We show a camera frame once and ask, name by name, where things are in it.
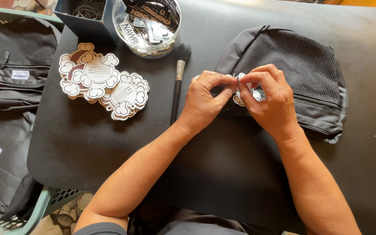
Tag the person's left hand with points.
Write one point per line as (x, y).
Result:
(201, 101)

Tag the person's right hand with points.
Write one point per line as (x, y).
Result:
(271, 101)

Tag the white cloud-shaped hang tag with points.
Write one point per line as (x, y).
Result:
(237, 99)

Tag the black mesh zip bag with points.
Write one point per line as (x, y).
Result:
(292, 65)

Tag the clear round plastic tub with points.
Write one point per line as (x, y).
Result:
(171, 42)

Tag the heap of black-white labels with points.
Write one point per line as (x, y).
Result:
(148, 22)

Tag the black textured rubber mat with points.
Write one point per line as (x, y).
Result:
(109, 147)

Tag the pile of cloud-shaped paper tags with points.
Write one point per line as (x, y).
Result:
(100, 76)

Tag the person's dark clothing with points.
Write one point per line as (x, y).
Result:
(188, 225)

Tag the dark blue open box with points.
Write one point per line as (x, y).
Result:
(88, 27)

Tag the green plastic laundry basket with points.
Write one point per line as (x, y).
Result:
(49, 200)

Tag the black mesh bag white label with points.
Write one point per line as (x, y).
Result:
(15, 49)

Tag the black fabric bag white label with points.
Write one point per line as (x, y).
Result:
(5, 147)

